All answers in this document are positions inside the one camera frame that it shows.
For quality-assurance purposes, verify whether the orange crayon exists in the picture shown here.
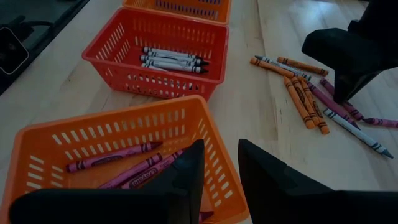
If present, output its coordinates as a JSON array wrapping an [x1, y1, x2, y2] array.
[[282, 76, 316, 130], [250, 57, 299, 79], [300, 80, 330, 135], [277, 57, 330, 77], [291, 77, 322, 127]]

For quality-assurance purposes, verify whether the orange plastic basket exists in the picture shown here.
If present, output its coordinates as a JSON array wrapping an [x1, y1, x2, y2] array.
[[122, 0, 233, 26], [0, 95, 249, 224]]

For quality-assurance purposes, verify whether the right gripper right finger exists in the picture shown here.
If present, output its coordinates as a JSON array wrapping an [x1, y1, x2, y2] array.
[[238, 138, 398, 224]]

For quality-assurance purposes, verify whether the grey crayon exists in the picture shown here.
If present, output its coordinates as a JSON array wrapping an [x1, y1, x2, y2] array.
[[142, 46, 203, 60], [141, 62, 169, 72], [147, 51, 210, 66], [254, 55, 312, 81], [323, 108, 394, 159], [139, 55, 208, 75]]

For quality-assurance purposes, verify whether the black table-level camera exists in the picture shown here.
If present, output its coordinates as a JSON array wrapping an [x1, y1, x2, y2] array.
[[0, 26, 30, 75]]

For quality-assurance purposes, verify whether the purple crayon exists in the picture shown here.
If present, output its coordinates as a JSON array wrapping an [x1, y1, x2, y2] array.
[[362, 117, 398, 128], [66, 141, 164, 174], [307, 81, 361, 131], [319, 77, 364, 121], [98, 152, 164, 190], [121, 149, 186, 190]]

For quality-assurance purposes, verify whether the red plastic basket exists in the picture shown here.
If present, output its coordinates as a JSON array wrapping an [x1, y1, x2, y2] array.
[[81, 6, 230, 102]]

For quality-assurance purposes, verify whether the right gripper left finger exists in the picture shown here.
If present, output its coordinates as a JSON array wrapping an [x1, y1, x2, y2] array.
[[8, 139, 206, 224]]

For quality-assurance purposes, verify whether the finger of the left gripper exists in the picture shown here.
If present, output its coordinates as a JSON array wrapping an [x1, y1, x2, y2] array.
[[333, 70, 383, 104]]

